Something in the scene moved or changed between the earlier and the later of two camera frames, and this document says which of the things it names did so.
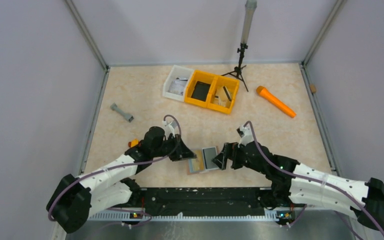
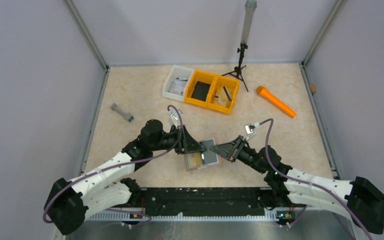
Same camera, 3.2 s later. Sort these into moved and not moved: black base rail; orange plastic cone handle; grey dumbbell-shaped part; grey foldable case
Moved: grey foldable case
Not moved: orange plastic cone handle; black base rail; grey dumbbell-shaped part
